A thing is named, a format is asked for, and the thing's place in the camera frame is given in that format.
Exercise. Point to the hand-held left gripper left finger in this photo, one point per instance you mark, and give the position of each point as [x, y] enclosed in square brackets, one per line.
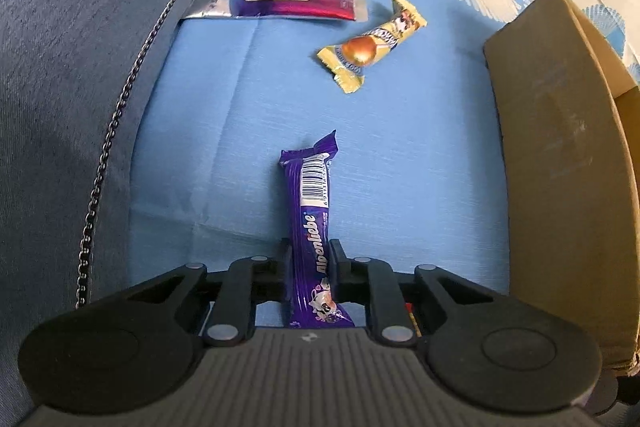
[286, 272]

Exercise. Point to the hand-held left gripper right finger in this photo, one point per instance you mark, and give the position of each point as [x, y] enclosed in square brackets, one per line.
[337, 272]

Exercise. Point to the purple candy packet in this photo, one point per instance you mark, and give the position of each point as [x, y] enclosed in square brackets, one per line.
[312, 227]

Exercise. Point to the brown cardboard box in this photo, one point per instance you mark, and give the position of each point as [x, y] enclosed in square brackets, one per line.
[555, 157]

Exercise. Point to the blue fan-print cloth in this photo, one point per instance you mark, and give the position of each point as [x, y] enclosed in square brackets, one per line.
[400, 117]

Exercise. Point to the yellow snack packet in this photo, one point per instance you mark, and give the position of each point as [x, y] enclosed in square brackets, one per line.
[370, 47]

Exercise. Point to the red purple stick sachet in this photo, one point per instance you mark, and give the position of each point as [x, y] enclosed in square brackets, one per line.
[280, 4]

